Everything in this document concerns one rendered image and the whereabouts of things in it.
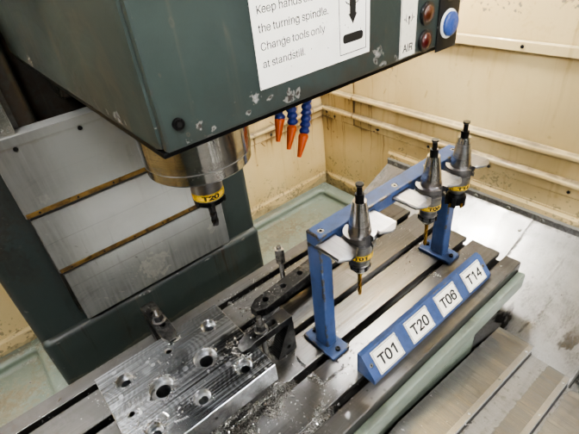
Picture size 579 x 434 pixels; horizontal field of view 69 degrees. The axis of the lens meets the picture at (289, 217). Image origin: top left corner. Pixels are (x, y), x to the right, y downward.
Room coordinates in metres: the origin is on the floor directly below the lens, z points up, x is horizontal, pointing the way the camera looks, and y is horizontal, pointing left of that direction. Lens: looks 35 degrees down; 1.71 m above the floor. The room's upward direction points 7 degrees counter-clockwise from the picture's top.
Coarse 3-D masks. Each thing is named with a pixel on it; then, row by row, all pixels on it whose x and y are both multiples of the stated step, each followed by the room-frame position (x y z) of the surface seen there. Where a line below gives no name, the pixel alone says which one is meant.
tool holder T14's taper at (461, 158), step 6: (462, 138) 0.81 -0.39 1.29; (468, 138) 0.80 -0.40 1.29; (456, 144) 0.82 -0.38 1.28; (462, 144) 0.80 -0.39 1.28; (468, 144) 0.80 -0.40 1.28; (456, 150) 0.81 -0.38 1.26; (462, 150) 0.80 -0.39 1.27; (468, 150) 0.80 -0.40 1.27; (456, 156) 0.80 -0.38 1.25; (462, 156) 0.80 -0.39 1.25; (468, 156) 0.80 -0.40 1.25; (450, 162) 0.82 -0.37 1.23; (456, 162) 0.80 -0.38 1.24; (462, 162) 0.79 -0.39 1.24; (468, 162) 0.79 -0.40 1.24; (456, 168) 0.80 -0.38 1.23; (462, 168) 0.79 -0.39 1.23
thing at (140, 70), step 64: (0, 0) 0.73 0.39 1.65; (64, 0) 0.44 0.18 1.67; (128, 0) 0.34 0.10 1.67; (192, 0) 0.37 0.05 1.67; (384, 0) 0.51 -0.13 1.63; (64, 64) 0.53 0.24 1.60; (128, 64) 0.35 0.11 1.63; (192, 64) 0.37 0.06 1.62; (256, 64) 0.40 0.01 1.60; (384, 64) 0.51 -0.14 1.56; (128, 128) 0.39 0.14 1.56; (192, 128) 0.36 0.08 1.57
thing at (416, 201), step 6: (402, 192) 0.74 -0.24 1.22; (408, 192) 0.74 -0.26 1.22; (414, 192) 0.74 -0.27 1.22; (396, 198) 0.72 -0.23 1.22; (402, 198) 0.72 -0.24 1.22; (408, 198) 0.72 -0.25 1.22; (414, 198) 0.72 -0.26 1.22; (420, 198) 0.71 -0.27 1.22; (426, 198) 0.71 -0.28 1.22; (408, 204) 0.70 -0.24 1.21; (414, 204) 0.69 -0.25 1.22; (420, 204) 0.69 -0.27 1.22; (426, 204) 0.69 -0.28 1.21
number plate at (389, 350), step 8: (392, 336) 0.58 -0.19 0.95; (384, 344) 0.57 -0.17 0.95; (392, 344) 0.57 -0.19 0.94; (400, 344) 0.58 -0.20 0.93; (376, 352) 0.55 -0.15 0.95; (384, 352) 0.55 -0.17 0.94; (392, 352) 0.56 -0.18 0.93; (400, 352) 0.56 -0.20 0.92; (376, 360) 0.54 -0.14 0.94; (384, 360) 0.54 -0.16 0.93; (392, 360) 0.55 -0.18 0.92; (384, 368) 0.53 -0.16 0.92
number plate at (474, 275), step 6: (474, 264) 0.77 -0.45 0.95; (468, 270) 0.75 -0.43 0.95; (474, 270) 0.76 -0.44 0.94; (480, 270) 0.76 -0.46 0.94; (462, 276) 0.74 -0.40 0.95; (468, 276) 0.74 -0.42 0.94; (474, 276) 0.75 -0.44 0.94; (480, 276) 0.75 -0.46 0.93; (486, 276) 0.76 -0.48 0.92; (468, 282) 0.73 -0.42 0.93; (474, 282) 0.74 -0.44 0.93; (480, 282) 0.74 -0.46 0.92; (468, 288) 0.72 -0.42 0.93
